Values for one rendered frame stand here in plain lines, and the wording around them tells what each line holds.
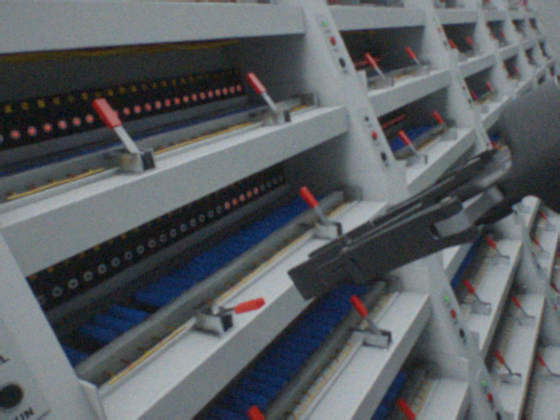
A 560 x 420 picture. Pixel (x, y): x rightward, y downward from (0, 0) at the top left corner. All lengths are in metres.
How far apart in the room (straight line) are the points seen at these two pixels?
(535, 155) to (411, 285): 0.65
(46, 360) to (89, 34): 0.32
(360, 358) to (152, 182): 0.43
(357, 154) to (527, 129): 0.59
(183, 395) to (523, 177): 0.34
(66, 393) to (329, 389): 0.39
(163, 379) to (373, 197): 0.53
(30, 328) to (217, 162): 0.27
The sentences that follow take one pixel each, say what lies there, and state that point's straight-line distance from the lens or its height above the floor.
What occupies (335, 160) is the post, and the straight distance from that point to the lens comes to 0.87.
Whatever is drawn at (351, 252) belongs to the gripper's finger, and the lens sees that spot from 0.31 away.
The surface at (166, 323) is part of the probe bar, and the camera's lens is 0.53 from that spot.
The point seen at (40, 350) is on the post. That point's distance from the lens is 0.40.
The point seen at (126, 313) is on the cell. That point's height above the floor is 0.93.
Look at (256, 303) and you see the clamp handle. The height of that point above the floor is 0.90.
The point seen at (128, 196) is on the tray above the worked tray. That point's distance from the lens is 0.47.
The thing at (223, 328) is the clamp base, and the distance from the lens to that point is 0.51.
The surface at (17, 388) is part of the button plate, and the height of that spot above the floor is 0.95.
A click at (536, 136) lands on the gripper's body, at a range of 0.28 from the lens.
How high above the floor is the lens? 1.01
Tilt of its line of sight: 5 degrees down
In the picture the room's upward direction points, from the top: 25 degrees counter-clockwise
